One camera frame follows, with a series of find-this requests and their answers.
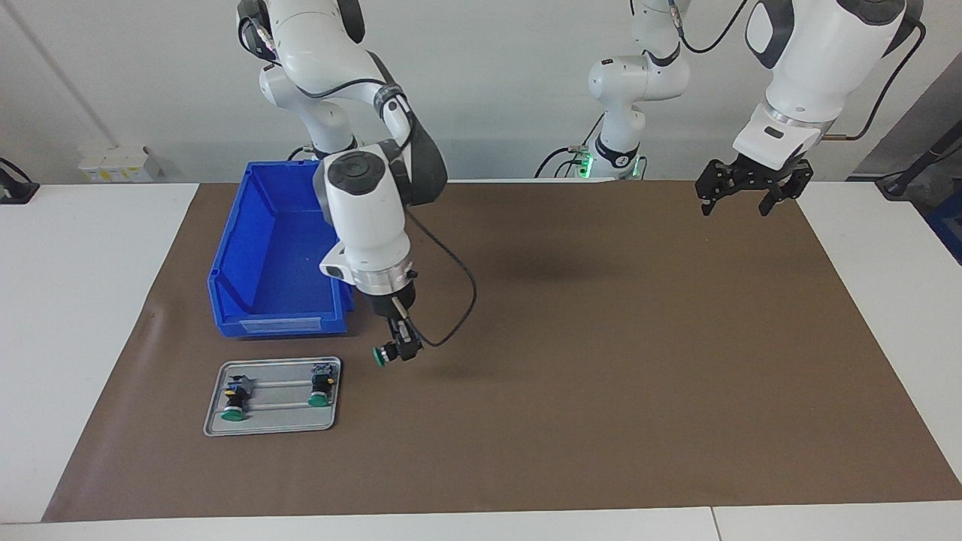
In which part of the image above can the black base cable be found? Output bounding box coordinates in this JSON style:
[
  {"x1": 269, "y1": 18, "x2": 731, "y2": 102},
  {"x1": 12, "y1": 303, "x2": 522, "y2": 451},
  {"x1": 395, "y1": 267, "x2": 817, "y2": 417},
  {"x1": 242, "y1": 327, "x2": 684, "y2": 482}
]
[{"x1": 534, "y1": 113, "x2": 604, "y2": 180}]

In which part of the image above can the black clamp base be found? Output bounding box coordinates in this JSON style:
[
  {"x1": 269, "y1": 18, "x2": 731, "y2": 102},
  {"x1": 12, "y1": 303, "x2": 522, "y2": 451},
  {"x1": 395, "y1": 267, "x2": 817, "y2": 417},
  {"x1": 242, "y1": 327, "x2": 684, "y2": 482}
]
[{"x1": 0, "y1": 158, "x2": 40, "y2": 205}]

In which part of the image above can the silver metal tray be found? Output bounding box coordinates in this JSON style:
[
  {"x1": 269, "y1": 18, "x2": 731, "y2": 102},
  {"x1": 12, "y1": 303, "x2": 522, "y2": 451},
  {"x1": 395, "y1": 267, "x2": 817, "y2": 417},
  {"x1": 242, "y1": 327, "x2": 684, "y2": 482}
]
[{"x1": 203, "y1": 356, "x2": 343, "y2": 438}]

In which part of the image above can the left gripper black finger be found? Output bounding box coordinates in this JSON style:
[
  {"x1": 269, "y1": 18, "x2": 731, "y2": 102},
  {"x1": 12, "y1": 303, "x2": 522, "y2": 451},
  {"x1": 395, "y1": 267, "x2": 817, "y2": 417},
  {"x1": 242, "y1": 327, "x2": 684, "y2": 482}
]
[
  {"x1": 758, "y1": 159, "x2": 815, "y2": 217},
  {"x1": 695, "y1": 160, "x2": 741, "y2": 217}
]

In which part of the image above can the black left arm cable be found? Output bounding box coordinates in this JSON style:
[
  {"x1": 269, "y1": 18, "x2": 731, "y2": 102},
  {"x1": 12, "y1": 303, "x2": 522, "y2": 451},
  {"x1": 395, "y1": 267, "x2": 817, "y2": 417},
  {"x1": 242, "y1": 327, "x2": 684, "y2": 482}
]
[{"x1": 823, "y1": 15, "x2": 927, "y2": 144}]

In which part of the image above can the white wall power box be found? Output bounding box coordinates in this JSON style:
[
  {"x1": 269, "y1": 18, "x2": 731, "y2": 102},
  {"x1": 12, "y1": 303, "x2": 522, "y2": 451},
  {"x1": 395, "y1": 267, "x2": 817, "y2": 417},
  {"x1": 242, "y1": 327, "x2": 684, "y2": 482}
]
[{"x1": 79, "y1": 145, "x2": 162, "y2": 184}]

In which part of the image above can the black stand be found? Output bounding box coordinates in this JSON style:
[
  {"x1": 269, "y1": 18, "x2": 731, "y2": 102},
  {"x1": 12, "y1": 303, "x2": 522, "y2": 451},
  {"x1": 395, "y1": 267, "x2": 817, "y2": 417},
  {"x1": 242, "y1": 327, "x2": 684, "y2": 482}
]
[{"x1": 876, "y1": 120, "x2": 962, "y2": 200}]

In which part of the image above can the blue plastic storage bin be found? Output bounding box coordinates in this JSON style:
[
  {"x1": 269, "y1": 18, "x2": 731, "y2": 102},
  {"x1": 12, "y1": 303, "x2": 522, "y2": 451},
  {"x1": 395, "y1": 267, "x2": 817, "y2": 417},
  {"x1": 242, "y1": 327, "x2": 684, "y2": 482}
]
[{"x1": 207, "y1": 160, "x2": 358, "y2": 339}]

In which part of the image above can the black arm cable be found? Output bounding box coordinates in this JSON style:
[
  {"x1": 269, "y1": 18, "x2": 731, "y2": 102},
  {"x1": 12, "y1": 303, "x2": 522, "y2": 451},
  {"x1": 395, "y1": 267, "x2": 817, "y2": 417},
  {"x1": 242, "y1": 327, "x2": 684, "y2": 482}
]
[
  {"x1": 372, "y1": 53, "x2": 479, "y2": 348},
  {"x1": 823, "y1": 15, "x2": 927, "y2": 144}
]

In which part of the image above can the green push button blue block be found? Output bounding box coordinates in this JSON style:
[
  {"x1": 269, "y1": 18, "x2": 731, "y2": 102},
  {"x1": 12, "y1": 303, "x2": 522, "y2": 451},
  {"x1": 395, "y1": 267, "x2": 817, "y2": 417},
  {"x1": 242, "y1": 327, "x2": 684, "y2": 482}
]
[{"x1": 220, "y1": 373, "x2": 255, "y2": 423}]

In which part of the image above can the brown table mat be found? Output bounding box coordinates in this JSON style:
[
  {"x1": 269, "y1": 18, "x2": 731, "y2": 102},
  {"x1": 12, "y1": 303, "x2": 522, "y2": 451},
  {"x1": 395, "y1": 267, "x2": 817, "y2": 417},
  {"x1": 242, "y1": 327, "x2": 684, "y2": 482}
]
[{"x1": 41, "y1": 179, "x2": 962, "y2": 523}]

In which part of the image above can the green push button white block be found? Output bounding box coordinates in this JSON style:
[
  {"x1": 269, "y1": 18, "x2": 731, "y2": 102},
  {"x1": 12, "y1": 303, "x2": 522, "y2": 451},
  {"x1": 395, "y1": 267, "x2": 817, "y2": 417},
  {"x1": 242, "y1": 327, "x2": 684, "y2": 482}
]
[{"x1": 307, "y1": 362, "x2": 337, "y2": 408}]

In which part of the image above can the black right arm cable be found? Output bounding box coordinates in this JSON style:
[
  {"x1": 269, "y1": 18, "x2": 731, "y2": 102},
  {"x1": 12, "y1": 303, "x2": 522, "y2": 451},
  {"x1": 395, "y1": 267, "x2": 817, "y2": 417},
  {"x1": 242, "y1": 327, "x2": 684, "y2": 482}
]
[{"x1": 372, "y1": 53, "x2": 479, "y2": 348}]

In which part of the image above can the blue crate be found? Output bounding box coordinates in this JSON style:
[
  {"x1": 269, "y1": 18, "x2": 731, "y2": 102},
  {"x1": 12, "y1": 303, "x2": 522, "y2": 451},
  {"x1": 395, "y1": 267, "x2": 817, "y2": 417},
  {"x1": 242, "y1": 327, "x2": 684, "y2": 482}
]
[{"x1": 927, "y1": 186, "x2": 962, "y2": 265}]

